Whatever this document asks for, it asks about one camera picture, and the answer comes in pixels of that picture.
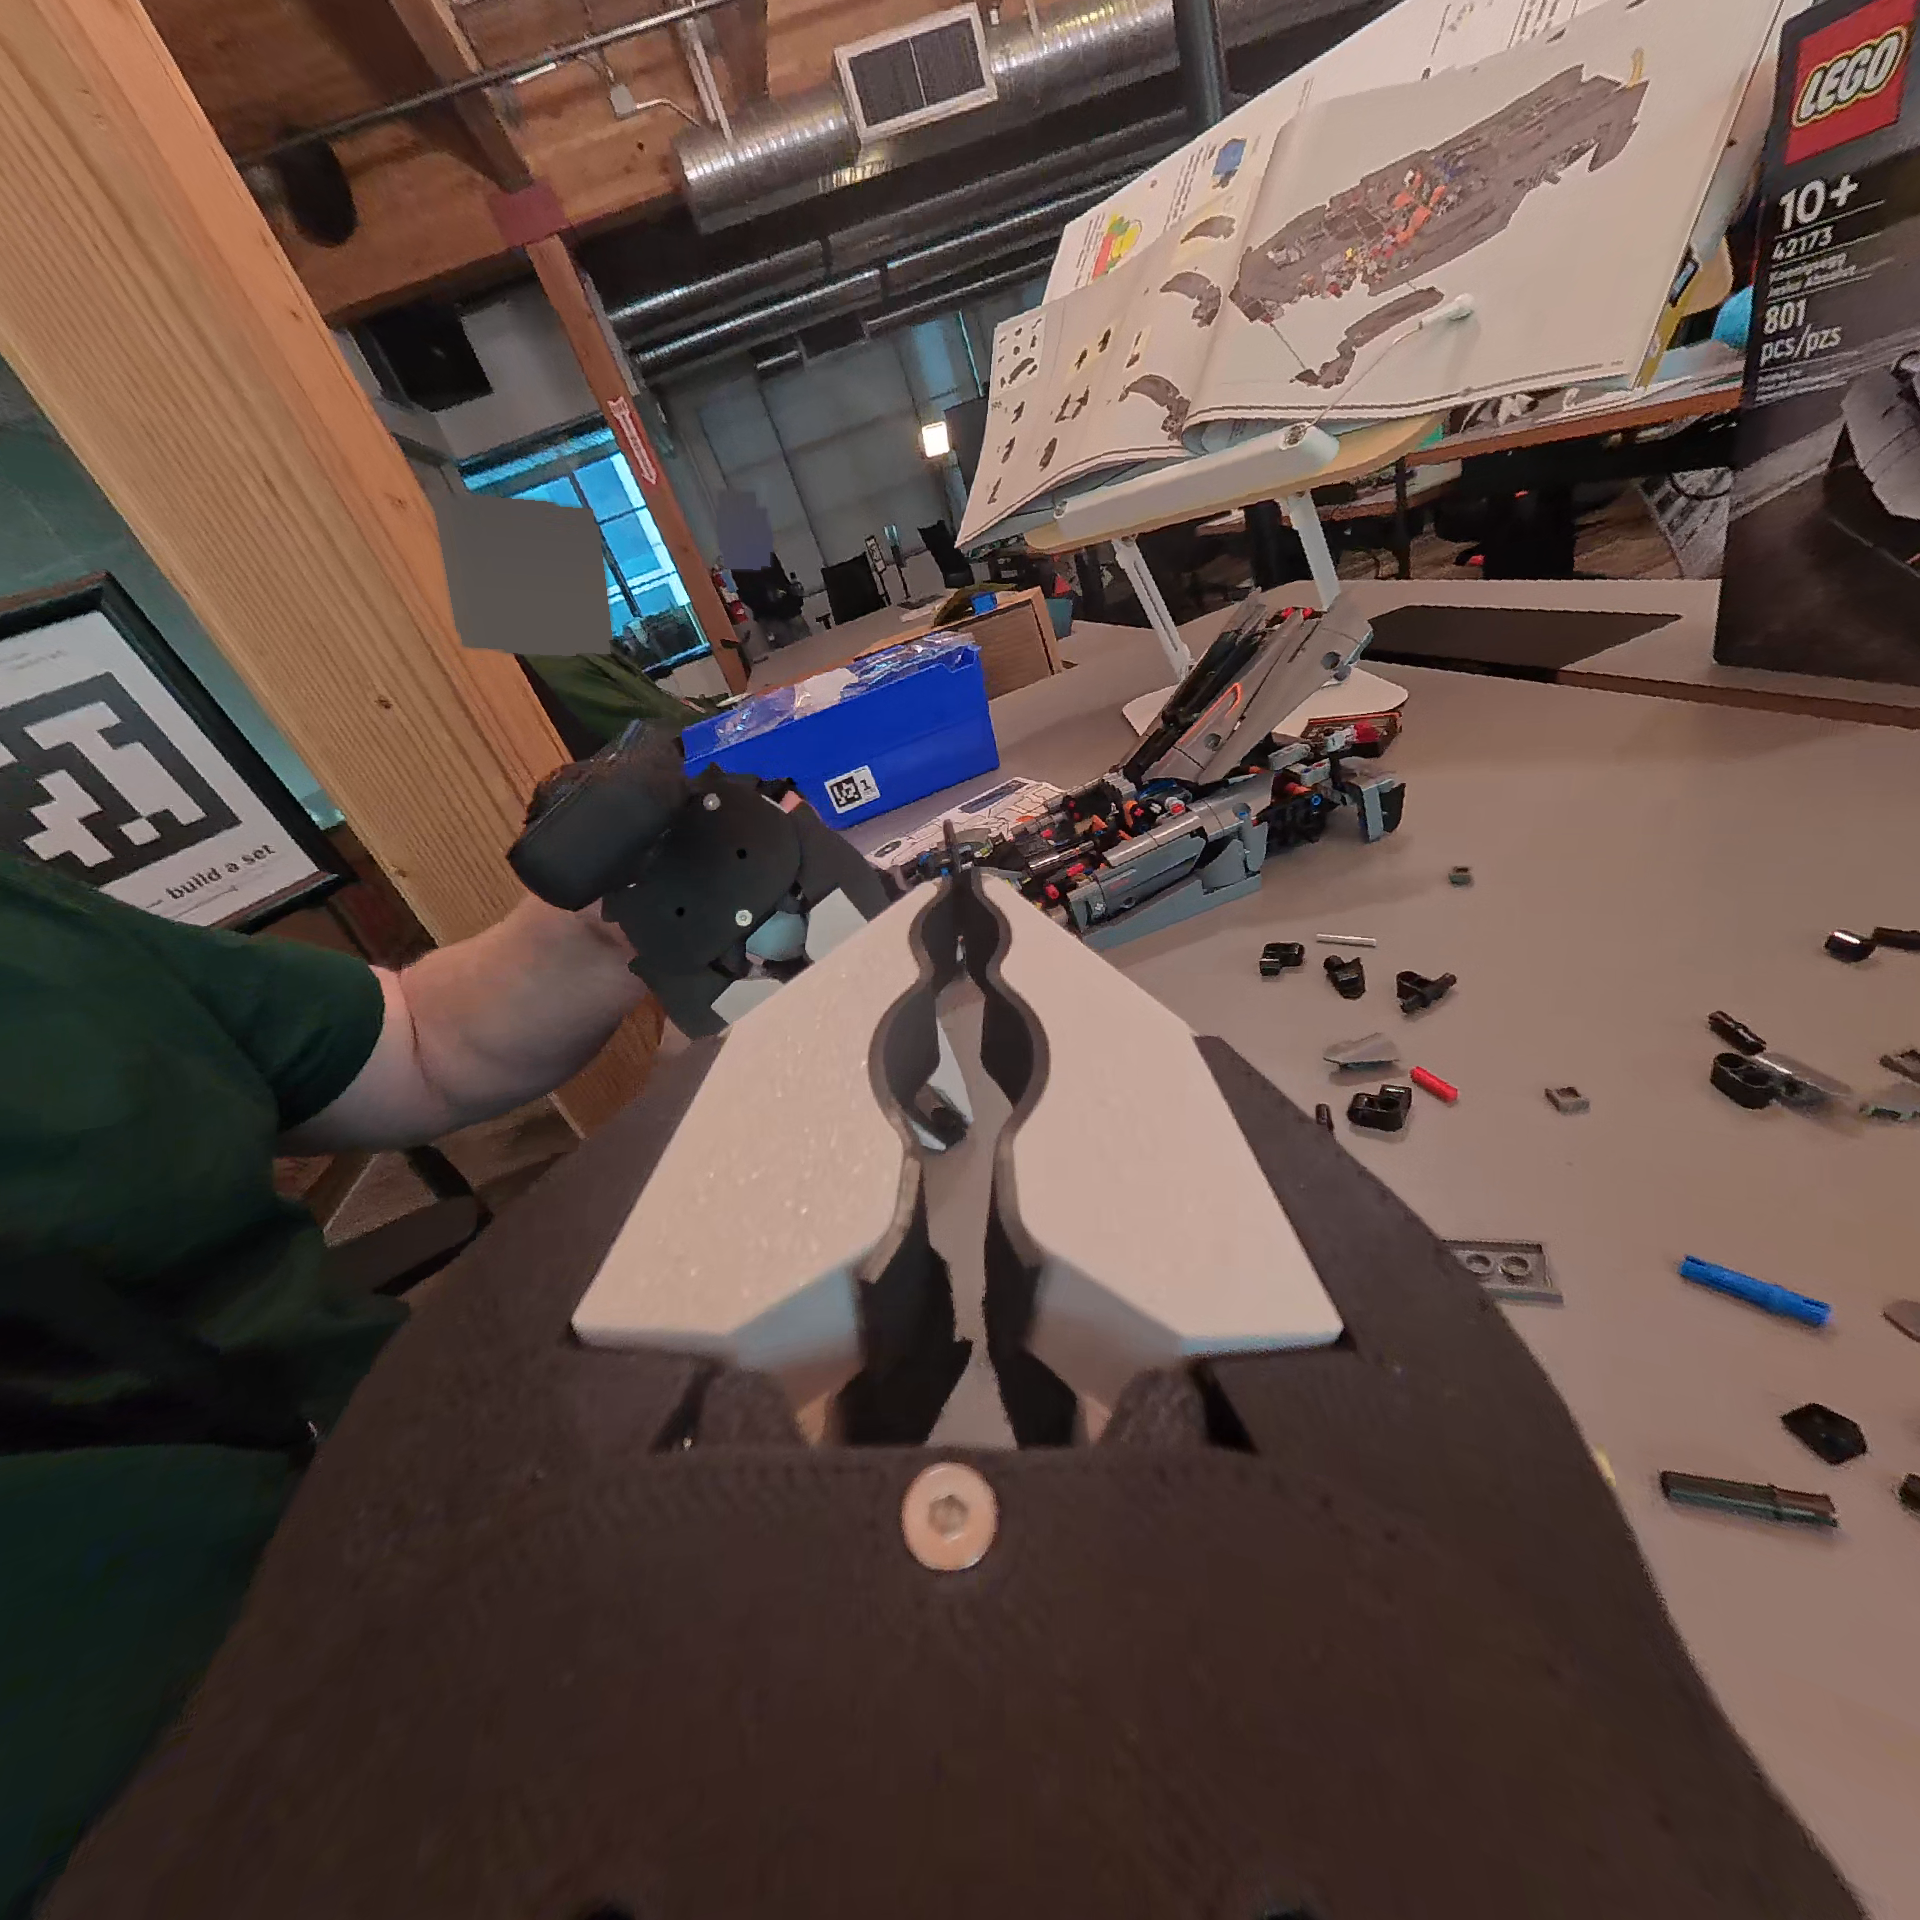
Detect blue lego axle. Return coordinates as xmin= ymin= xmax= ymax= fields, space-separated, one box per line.
xmin=1680 ymin=1255 xmax=1835 ymax=1328

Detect framed marker sign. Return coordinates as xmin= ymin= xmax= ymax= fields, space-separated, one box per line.
xmin=0 ymin=569 xmax=357 ymax=934

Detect white sticker sheet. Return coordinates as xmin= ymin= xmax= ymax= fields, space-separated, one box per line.
xmin=866 ymin=775 xmax=1059 ymax=885

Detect clear plastic bags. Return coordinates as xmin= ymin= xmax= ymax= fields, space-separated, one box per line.
xmin=711 ymin=632 xmax=981 ymax=745

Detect person's left forearm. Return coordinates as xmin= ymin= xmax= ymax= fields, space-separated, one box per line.
xmin=276 ymin=899 xmax=650 ymax=1160

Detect grey lego car model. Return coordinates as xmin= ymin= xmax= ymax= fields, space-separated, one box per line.
xmin=1031 ymin=590 xmax=1413 ymax=951

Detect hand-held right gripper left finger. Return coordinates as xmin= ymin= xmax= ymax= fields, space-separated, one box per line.
xmin=574 ymin=881 xmax=965 ymax=1443

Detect blue plastic parts bin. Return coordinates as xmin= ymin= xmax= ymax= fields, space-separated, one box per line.
xmin=680 ymin=643 xmax=1000 ymax=832

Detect silver duct with vent grille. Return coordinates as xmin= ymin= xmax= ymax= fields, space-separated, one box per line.
xmin=672 ymin=0 xmax=1194 ymax=233

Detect wide wooden post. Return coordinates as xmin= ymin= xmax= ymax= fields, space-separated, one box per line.
xmin=0 ymin=0 xmax=669 ymax=1149

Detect white book stand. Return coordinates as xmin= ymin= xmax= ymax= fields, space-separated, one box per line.
xmin=1020 ymin=291 xmax=1479 ymax=747

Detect dark lego set box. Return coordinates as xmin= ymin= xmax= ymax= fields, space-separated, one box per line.
xmin=1711 ymin=0 xmax=1920 ymax=693

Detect slim wooden post red sign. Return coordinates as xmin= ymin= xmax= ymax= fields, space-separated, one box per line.
xmin=486 ymin=186 xmax=752 ymax=694

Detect cardboard box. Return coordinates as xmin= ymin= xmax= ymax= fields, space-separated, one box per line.
xmin=862 ymin=586 xmax=1070 ymax=699

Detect open instruction book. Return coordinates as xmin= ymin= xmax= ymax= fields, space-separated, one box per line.
xmin=954 ymin=0 xmax=1795 ymax=552

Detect scattered small lego pieces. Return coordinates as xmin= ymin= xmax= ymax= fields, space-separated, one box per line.
xmin=1258 ymin=861 xmax=1920 ymax=1530

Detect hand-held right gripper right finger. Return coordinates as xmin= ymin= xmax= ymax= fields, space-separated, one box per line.
xmin=972 ymin=878 xmax=1343 ymax=1443

